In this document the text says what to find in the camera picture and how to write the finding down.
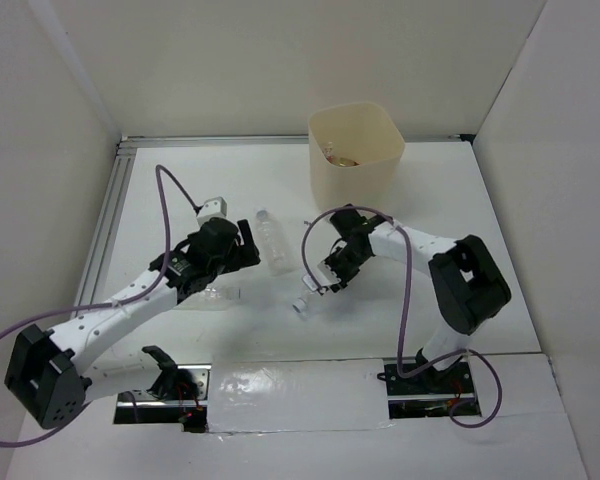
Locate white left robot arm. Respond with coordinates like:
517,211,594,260
5,217,260,430

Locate clear bottle grey cap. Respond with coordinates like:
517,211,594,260
255,208,295,276

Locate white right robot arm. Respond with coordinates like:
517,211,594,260
308,205,512,392

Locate red label bottle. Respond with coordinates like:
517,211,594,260
321,142,359,168

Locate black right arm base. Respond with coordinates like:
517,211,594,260
376,361,481,419

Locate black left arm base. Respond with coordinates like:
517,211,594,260
113,364,211,434

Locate aluminium frame rail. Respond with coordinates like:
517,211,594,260
63,133,476,351

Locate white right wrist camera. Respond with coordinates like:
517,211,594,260
302,261,341,294

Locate clear bottle white cap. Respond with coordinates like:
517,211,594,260
292,276,330,320

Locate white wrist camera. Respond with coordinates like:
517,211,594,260
196,197,227,227
302,261,341,294

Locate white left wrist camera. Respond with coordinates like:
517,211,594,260
196,197,227,227

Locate beige plastic bin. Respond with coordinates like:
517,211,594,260
308,101,405,211

